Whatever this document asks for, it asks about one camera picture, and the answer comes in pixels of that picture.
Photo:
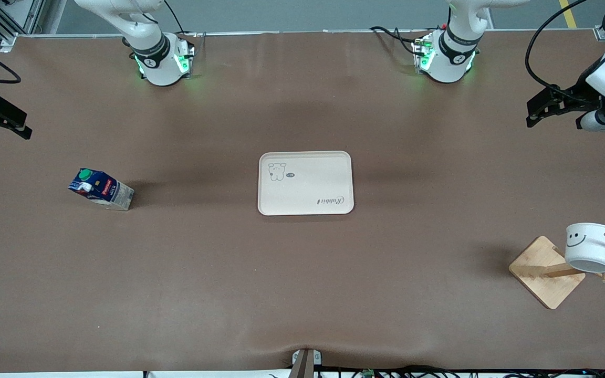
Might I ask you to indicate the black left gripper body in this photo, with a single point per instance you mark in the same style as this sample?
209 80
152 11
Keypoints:
579 94

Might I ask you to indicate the blue milk carton green cap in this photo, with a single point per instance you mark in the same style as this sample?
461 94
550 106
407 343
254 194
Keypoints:
104 190

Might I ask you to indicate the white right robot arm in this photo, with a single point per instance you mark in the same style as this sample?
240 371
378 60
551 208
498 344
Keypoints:
153 58

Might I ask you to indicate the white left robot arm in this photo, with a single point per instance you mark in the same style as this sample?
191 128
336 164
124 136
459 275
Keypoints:
455 52

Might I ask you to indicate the wooden cup rack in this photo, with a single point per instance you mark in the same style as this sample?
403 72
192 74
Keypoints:
541 275

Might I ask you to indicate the brown table cover mat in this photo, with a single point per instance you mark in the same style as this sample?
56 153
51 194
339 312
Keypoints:
176 289

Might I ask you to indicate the cream plastic tray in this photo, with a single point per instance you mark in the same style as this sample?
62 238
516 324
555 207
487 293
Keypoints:
308 184

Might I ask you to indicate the metal table edge bracket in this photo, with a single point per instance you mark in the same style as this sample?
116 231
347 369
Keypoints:
306 362

